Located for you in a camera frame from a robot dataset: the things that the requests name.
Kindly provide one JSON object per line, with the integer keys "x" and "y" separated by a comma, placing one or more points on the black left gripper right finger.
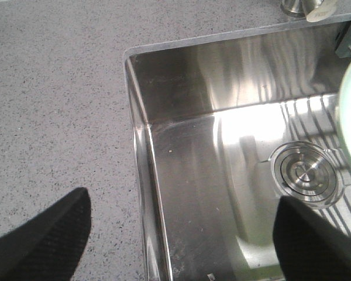
{"x": 307, "y": 246}

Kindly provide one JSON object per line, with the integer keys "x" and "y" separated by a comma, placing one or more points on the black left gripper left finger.
{"x": 50, "y": 245}

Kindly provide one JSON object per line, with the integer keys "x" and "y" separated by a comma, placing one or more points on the round steel sink drain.
{"x": 304, "y": 171}

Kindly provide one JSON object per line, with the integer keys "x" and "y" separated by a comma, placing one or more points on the stainless steel sink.
{"x": 207, "y": 113}

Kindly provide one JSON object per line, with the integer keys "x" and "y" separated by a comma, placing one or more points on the stainless steel faucet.
{"x": 311, "y": 10}

